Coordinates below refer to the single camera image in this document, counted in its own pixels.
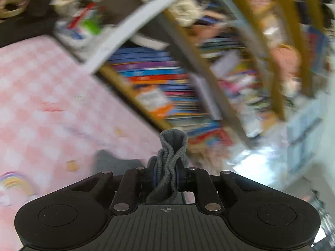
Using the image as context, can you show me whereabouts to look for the grey sweatpants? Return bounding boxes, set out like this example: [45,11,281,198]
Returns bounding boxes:
[95,129,189,205]

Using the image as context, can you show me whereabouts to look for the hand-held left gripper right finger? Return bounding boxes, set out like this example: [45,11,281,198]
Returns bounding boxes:
[175,163,264,213]

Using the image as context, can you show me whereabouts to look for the black bag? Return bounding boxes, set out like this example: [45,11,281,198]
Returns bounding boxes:
[0,0,123,47]

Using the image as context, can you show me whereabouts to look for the row of leaning colourful books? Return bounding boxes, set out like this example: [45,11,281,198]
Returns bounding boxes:
[108,47,225,147]

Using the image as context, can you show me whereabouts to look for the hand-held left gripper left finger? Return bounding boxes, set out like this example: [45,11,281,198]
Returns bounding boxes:
[70,157,158,214]

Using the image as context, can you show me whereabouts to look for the white wooden bookshelf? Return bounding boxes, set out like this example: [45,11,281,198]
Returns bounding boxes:
[52,0,335,149]

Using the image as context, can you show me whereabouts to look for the white can with green lid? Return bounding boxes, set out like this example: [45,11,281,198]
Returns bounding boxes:
[79,16,105,36]

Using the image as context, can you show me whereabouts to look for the beige woven ring strap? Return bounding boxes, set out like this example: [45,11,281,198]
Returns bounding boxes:
[0,0,30,19]

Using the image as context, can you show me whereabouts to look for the white bar desk lamp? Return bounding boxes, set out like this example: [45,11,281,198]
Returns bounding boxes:
[190,72,223,121]

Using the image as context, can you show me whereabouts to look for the pink checkered printed table mat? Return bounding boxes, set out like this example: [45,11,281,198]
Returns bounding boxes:
[0,35,170,251]

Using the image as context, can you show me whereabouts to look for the thick white-paged book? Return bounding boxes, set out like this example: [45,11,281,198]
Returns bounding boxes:
[131,33,170,51]

